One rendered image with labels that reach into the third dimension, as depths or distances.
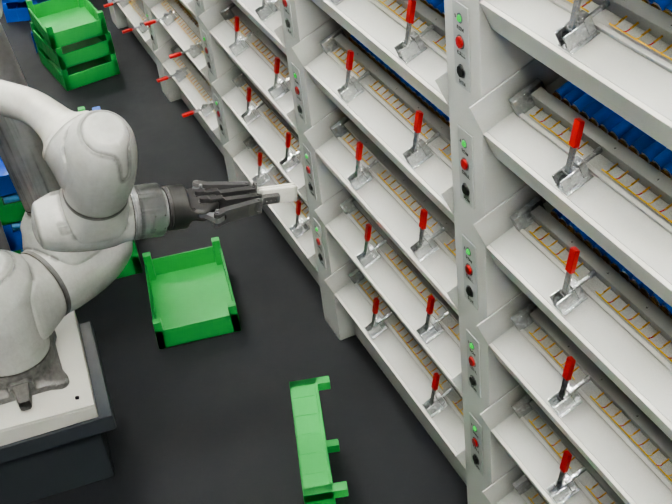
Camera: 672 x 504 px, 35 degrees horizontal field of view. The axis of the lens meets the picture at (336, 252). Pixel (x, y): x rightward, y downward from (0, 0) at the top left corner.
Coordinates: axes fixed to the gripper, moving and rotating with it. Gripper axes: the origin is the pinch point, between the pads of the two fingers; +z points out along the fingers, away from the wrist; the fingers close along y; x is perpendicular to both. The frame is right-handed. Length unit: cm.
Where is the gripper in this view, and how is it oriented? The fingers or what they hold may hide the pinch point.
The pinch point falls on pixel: (277, 194)
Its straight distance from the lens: 186.4
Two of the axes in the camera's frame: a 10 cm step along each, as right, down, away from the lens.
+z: 9.1, -1.4, 3.9
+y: 4.0, 5.1, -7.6
